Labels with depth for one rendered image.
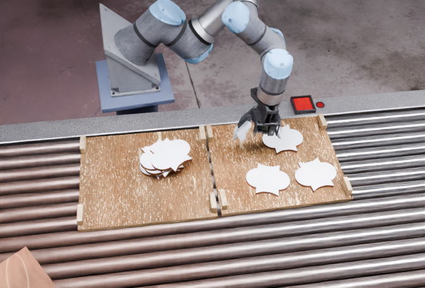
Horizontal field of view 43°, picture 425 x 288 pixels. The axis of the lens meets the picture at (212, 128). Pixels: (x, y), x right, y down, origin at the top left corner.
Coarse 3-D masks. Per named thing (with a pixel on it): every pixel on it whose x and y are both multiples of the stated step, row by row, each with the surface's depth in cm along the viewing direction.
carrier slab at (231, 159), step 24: (288, 120) 185; (312, 120) 185; (216, 144) 177; (240, 144) 177; (312, 144) 178; (216, 168) 170; (240, 168) 171; (288, 168) 171; (336, 168) 172; (240, 192) 164; (288, 192) 165; (312, 192) 165; (336, 192) 165
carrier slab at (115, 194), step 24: (96, 144) 175; (120, 144) 176; (144, 144) 176; (192, 144) 177; (96, 168) 169; (120, 168) 169; (192, 168) 170; (96, 192) 163; (120, 192) 163; (144, 192) 164; (168, 192) 164; (192, 192) 164; (96, 216) 157; (120, 216) 158; (144, 216) 158; (168, 216) 158; (192, 216) 158; (216, 216) 159
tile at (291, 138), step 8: (288, 128) 181; (264, 136) 178; (272, 136) 178; (288, 136) 179; (296, 136) 179; (264, 144) 177; (272, 144) 176; (280, 144) 176; (288, 144) 176; (296, 144) 176; (280, 152) 175; (296, 152) 175
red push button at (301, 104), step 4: (296, 100) 192; (300, 100) 193; (304, 100) 193; (308, 100) 193; (296, 104) 191; (300, 104) 191; (304, 104) 191; (308, 104) 191; (296, 108) 190; (300, 108) 190; (304, 108) 190; (308, 108) 190; (312, 108) 190
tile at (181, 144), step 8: (168, 144) 167; (176, 144) 168; (184, 144) 168; (152, 152) 166; (160, 152) 165; (168, 152) 165; (176, 152) 166; (184, 152) 166; (152, 160) 163; (160, 160) 163; (168, 160) 163; (176, 160) 163; (184, 160) 163; (160, 168) 161; (168, 168) 162; (176, 168) 162
